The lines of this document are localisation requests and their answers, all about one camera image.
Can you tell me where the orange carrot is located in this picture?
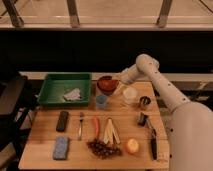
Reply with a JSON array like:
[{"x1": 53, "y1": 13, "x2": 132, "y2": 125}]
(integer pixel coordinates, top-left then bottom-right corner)
[{"x1": 93, "y1": 117, "x2": 100, "y2": 139}]

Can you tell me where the metal cup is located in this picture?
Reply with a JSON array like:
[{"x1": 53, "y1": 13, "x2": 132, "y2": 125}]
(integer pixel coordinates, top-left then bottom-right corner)
[{"x1": 139, "y1": 96, "x2": 151, "y2": 110}]

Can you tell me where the blue sponge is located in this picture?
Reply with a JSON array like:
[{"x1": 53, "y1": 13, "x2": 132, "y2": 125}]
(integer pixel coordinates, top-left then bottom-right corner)
[{"x1": 53, "y1": 136, "x2": 69, "y2": 160}]

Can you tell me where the dark grape bunch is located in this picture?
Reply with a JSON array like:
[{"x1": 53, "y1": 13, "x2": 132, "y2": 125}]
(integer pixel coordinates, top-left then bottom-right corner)
[{"x1": 87, "y1": 139, "x2": 122, "y2": 159}]

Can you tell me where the purple bowl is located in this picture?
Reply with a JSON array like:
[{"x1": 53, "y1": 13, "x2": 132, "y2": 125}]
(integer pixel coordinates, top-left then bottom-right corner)
[{"x1": 98, "y1": 88, "x2": 116, "y2": 96}]

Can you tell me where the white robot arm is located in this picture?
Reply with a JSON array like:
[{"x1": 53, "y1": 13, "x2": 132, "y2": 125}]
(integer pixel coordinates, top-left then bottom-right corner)
[{"x1": 120, "y1": 54, "x2": 213, "y2": 171}]

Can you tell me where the orange fruit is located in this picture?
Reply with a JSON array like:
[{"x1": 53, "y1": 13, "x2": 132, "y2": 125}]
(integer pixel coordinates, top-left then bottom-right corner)
[{"x1": 125, "y1": 138, "x2": 140, "y2": 154}]

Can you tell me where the crumpled white paper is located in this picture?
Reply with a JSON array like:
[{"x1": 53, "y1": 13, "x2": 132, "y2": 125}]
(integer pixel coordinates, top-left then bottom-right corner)
[{"x1": 63, "y1": 88, "x2": 81, "y2": 101}]

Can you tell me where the blue plastic cup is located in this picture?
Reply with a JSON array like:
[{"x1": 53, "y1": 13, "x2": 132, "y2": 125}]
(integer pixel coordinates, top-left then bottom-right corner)
[{"x1": 95, "y1": 94, "x2": 108, "y2": 109}]

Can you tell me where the small black clip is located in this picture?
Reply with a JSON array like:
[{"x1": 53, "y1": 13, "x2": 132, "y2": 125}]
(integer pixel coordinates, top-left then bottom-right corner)
[{"x1": 138, "y1": 112, "x2": 148, "y2": 126}]

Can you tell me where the green plastic tray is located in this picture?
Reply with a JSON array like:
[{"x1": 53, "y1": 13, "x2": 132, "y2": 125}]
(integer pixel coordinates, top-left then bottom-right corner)
[{"x1": 38, "y1": 73, "x2": 92, "y2": 107}]

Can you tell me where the black rectangular block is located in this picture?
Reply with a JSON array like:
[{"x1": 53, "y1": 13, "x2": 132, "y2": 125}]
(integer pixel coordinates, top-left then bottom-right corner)
[{"x1": 56, "y1": 111, "x2": 69, "y2": 132}]

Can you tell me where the white cup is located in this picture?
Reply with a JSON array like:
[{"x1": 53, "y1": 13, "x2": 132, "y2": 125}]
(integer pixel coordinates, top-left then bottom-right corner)
[{"x1": 123, "y1": 87, "x2": 138, "y2": 104}]

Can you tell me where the metal fork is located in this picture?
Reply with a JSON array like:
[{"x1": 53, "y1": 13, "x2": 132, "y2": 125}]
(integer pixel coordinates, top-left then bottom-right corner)
[{"x1": 78, "y1": 112, "x2": 84, "y2": 141}]

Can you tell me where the red bowl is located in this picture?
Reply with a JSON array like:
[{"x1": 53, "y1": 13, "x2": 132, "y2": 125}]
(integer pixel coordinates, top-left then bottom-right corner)
[{"x1": 97, "y1": 76, "x2": 118, "y2": 91}]

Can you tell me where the dark chair at left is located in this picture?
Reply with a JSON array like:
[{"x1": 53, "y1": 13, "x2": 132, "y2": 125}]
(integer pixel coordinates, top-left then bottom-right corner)
[{"x1": 0, "y1": 73, "x2": 38, "y2": 170}]

